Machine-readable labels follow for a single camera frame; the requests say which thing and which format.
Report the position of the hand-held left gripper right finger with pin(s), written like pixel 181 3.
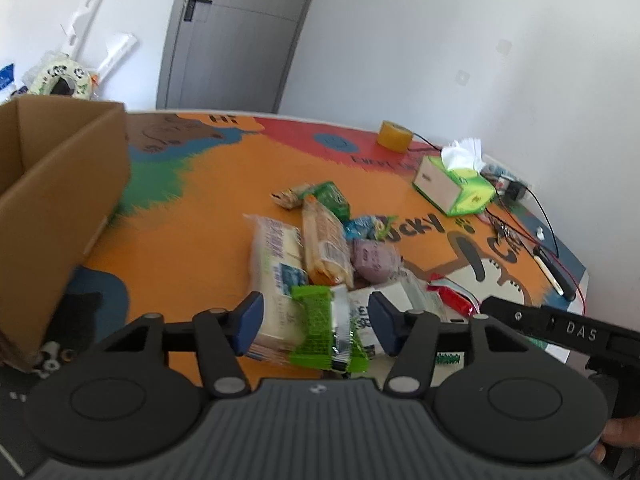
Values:
pixel 381 320

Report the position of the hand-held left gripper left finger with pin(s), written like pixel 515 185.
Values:
pixel 250 317

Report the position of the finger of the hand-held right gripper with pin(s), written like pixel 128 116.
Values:
pixel 517 317

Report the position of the white snack packet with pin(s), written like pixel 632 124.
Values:
pixel 400 295

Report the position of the purple snack packet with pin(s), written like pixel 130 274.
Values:
pixel 372 260

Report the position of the bright green snack packet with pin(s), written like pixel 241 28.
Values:
pixel 320 325

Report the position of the red snack packet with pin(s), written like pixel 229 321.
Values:
pixel 457 300

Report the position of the large cream bread packet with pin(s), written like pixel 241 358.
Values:
pixel 277 260

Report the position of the blue green candy packet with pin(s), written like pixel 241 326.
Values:
pixel 365 227

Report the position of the tan biscuit packet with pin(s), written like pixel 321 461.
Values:
pixel 325 240

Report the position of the brown cardboard box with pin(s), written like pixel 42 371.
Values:
pixel 55 200

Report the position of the person's right hand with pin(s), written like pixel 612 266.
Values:
pixel 622 432

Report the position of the colourful cartoon table mat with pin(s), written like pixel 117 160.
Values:
pixel 200 220

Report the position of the black charger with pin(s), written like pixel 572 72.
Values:
pixel 515 190

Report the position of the small beige snack packet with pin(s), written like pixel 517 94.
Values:
pixel 292 196

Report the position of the dark green snack packet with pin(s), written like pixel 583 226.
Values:
pixel 332 200

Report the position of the green tissue box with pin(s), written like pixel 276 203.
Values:
pixel 452 185

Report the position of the yellow tape roll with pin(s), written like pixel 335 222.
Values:
pixel 395 136

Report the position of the grey door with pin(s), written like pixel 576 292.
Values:
pixel 235 40

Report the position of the blue white packet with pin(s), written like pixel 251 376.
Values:
pixel 5 76

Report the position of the white wall socket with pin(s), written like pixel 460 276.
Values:
pixel 504 46
pixel 463 78

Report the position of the short white plastic bracket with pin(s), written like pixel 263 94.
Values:
pixel 116 55

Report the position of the long white plastic bracket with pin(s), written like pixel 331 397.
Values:
pixel 85 10

